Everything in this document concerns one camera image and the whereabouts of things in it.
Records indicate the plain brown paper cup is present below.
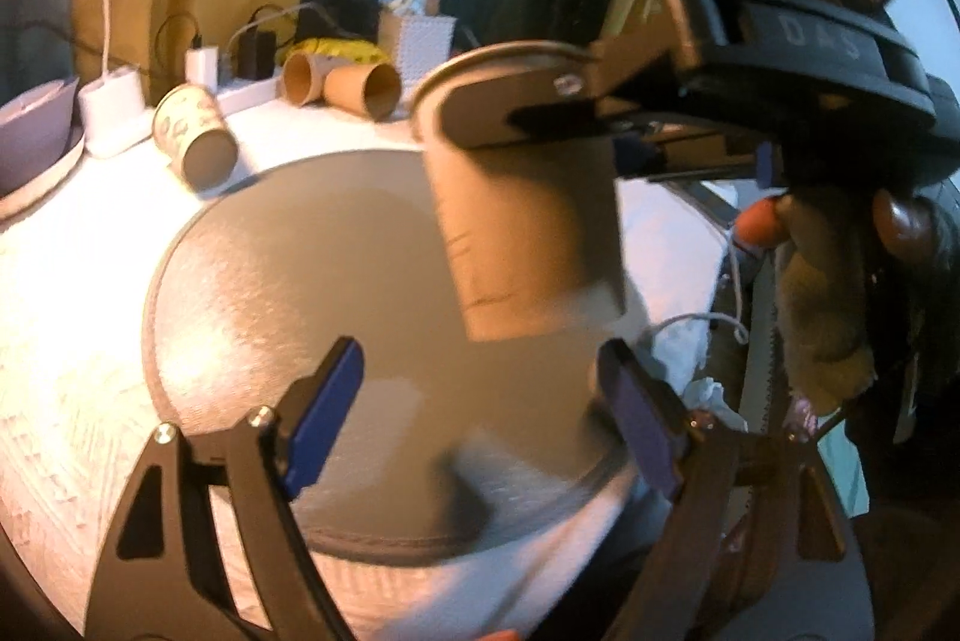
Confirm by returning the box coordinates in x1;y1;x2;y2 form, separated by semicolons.
323;62;404;122
411;39;628;343
280;51;336;107

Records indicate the serrated saw blade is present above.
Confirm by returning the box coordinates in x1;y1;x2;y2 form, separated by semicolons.
737;251;785;448

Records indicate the yellow patterned packet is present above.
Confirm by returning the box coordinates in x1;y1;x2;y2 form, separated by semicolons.
288;37;392;70

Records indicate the purple bowl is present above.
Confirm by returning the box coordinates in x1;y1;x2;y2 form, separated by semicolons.
0;77;81;197

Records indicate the white cable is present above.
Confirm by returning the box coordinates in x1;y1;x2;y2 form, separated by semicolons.
641;236;751;349

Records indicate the white desk lamp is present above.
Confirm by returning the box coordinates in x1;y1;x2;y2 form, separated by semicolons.
28;0;149;159

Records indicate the person's right hand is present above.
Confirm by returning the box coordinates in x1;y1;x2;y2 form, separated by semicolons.
735;189;947;282

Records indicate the white woven box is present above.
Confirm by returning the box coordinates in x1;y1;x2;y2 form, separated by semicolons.
377;9;456;88

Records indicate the black power adapter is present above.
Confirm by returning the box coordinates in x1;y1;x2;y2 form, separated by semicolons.
238;29;276;81

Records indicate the black cable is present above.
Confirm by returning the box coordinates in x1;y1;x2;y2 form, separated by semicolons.
112;13;197;87

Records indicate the round grey mat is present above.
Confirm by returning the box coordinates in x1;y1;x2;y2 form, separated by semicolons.
141;149;632;568

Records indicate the white power strip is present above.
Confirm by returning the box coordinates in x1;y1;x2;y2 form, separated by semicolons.
216;77;284;115

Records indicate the beige cloth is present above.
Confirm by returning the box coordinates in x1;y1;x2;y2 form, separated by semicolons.
776;236;878;415

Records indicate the white plug charger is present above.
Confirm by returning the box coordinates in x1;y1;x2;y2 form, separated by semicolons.
185;48;220;88

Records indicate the crumpled white tissue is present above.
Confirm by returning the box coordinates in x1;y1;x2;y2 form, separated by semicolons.
681;377;748;428

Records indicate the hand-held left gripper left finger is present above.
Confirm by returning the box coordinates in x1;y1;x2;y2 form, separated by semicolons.
85;336;367;641

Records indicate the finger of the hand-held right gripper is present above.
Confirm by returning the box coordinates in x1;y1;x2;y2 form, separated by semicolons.
612;117;760;183
437;20;680;152

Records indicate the printed paper cup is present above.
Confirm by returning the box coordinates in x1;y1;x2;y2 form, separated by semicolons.
152;83;240;178

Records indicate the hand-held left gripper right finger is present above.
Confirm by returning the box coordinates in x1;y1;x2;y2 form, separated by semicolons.
598;338;872;641

